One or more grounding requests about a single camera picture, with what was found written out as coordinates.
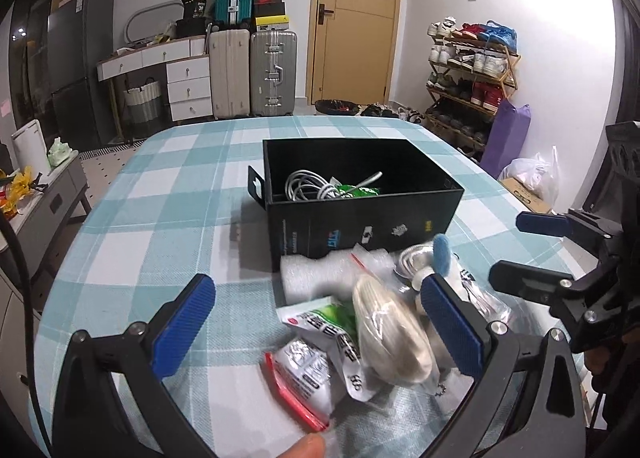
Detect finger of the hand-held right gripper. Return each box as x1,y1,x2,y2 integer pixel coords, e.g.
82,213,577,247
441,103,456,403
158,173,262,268
487,259,608,325
516,208,621,251

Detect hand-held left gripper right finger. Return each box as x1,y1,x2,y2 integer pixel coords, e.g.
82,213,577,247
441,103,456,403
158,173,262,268
419,273,587,458

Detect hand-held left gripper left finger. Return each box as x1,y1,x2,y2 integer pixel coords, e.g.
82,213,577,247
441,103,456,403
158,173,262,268
52,273,217,458

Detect clear bag of small parts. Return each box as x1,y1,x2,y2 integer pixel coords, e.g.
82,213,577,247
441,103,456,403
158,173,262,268
450,267,514,328

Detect beige pad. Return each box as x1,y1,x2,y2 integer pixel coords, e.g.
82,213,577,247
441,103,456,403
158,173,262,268
351,272,447,396

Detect light blue fuzzy item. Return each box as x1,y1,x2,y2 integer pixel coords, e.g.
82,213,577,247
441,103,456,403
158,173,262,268
432,234,454,279

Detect clear zip bag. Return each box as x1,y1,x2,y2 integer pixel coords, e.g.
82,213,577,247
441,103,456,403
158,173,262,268
350,242,401,284

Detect green white packet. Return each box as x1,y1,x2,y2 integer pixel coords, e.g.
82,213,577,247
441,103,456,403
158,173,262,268
276,295,372,401

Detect red white packet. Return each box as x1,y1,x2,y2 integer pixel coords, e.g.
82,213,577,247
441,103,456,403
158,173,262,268
262,338,337,434

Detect black cardboard box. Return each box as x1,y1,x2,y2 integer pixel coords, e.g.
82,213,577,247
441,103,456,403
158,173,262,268
247,138,466,274

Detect white foam sheet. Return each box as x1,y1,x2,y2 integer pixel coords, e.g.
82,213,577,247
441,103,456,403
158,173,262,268
279,245,401,307

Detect person's left hand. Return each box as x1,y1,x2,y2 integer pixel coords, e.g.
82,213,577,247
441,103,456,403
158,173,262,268
270,433,327,458

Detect small cardboard box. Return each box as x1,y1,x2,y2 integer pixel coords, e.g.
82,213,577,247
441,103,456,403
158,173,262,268
500,177,554,215

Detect white plastic bag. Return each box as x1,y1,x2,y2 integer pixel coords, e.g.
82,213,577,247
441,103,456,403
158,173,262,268
500,145,561,209

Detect purple fabric bag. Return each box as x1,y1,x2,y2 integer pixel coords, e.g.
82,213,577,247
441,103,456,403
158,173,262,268
480,98,532,180

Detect teal white checked tablecloth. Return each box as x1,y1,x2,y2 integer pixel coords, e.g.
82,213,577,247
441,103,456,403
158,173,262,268
30,114,601,458

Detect wooden shoe rack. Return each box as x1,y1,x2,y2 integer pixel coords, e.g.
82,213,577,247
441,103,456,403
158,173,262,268
425,20,522,160

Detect small green packet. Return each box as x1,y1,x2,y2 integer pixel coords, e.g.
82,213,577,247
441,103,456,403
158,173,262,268
332,180,382,200

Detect grey side cabinet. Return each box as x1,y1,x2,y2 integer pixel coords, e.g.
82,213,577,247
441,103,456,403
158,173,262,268
0,153,94,290

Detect scattered loose shoes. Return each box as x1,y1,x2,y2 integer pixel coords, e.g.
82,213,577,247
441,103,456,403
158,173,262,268
359,102,427,125

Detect yellow flowers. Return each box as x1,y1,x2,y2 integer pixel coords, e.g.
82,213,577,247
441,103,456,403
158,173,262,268
0,168,49,217

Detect grey white laundry basket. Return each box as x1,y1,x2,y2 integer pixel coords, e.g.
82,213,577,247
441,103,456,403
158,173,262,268
122,79,164,132

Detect white appliance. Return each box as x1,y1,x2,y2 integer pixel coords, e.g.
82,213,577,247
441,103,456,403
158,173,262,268
11,119,51,177

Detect round trash bin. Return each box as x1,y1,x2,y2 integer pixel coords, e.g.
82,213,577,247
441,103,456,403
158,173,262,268
315,98,360,117

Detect white desk with drawers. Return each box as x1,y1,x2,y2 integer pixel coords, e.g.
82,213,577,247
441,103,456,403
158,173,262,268
96,35,214,127

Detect beige suitcase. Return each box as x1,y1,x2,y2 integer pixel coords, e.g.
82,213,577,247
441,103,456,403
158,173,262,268
208,28,251,120

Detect silver suitcase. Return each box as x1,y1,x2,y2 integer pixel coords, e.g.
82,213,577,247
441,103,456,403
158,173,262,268
249,29,298,118

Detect yellow wooden door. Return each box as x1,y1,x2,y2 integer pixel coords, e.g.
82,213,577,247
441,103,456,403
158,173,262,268
306,0,405,102

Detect dark grey fridge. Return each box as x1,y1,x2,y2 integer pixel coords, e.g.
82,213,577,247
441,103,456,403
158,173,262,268
47,0,117,149

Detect black bag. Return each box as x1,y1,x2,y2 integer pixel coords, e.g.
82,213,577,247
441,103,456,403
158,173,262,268
175,0,209,39

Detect oval white frame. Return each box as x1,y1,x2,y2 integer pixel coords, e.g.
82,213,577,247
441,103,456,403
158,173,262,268
123,1,184,44

